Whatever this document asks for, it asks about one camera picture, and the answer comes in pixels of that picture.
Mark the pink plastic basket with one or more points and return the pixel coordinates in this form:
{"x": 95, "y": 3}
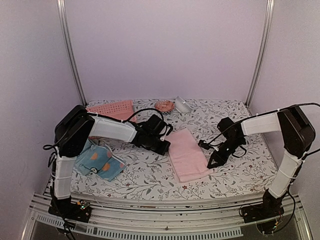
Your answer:
{"x": 119, "y": 110}

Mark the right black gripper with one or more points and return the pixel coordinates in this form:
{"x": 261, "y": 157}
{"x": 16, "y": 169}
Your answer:
{"x": 220, "y": 159}

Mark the floral table mat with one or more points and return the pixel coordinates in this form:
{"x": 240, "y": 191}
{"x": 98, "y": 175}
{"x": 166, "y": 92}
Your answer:
{"x": 210, "y": 152}

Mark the aluminium frame post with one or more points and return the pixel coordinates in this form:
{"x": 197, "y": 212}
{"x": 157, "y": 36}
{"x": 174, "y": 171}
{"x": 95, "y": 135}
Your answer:
{"x": 62, "y": 13}
{"x": 267, "y": 23}

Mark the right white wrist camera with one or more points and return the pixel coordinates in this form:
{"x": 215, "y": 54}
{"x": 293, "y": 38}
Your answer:
{"x": 208, "y": 146}

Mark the front aluminium rail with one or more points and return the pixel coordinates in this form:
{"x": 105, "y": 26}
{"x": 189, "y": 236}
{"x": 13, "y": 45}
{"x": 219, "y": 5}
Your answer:
{"x": 200, "y": 219}

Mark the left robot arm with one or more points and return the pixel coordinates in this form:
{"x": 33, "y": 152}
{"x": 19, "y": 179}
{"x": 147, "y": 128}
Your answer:
{"x": 78, "y": 125}

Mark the left aluminium frame post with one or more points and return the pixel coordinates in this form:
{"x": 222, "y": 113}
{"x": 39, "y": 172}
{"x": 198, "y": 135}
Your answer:
{"x": 62, "y": 13}

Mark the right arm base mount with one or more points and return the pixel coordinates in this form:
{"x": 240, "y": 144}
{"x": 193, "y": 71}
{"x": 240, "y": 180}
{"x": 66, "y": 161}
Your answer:
{"x": 270, "y": 207}

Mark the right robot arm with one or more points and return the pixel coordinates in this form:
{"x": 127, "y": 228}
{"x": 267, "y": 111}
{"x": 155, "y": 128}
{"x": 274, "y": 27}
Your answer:
{"x": 297, "y": 133}

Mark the blue patterned towel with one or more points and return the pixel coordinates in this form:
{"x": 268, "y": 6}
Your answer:
{"x": 99, "y": 160}

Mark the right aluminium frame post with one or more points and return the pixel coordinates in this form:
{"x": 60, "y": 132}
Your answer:
{"x": 267, "y": 23}

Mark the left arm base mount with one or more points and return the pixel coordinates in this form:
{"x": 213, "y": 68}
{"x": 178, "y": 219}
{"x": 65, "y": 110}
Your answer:
{"x": 79, "y": 211}

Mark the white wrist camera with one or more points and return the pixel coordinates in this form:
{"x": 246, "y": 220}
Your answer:
{"x": 167, "y": 130}
{"x": 208, "y": 146}

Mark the pink terry towel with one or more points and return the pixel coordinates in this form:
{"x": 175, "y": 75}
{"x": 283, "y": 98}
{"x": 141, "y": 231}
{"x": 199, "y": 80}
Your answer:
{"x": 186, "y": 157}

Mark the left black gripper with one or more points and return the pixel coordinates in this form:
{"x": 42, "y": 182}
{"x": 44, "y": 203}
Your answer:
{"x": 162, "y": 151}

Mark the white tipped bowl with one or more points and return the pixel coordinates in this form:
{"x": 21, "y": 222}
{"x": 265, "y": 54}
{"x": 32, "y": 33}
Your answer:
{"x": 182, "y": 106}

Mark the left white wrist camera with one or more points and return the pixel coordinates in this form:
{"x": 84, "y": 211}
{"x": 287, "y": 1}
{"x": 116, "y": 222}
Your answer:
{"x": 167, "y": 130}

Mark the red patterned bowl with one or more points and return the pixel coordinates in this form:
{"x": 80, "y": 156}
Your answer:
{"x": 164, "y": 106}

